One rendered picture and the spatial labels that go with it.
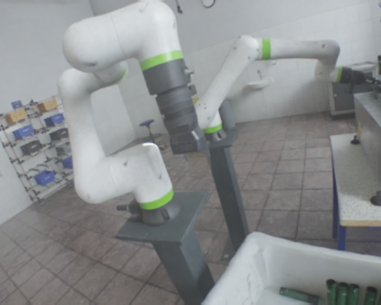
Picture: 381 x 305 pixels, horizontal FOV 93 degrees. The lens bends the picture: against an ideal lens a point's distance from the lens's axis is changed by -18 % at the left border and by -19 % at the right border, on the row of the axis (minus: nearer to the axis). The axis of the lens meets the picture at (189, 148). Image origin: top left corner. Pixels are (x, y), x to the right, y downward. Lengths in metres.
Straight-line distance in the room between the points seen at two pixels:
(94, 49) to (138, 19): 0.10
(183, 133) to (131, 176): 0.24
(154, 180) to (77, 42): 0.42
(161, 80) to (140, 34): 0.10
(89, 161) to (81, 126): 0.13
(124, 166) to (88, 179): 0.11
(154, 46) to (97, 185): 0.42
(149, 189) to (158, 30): 0.44
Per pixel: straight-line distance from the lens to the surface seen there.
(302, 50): 1.22
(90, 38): 0.44
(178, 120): 0.45
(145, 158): 0.64
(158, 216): 0.71
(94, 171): 0.68
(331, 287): 0.88
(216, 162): 1.34
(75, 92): 0.84
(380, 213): 0.91
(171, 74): 0.43
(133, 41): 0.44
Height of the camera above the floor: 1.32
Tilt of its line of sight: 18 degrees down
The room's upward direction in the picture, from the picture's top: 18 degrees counter-clockwise
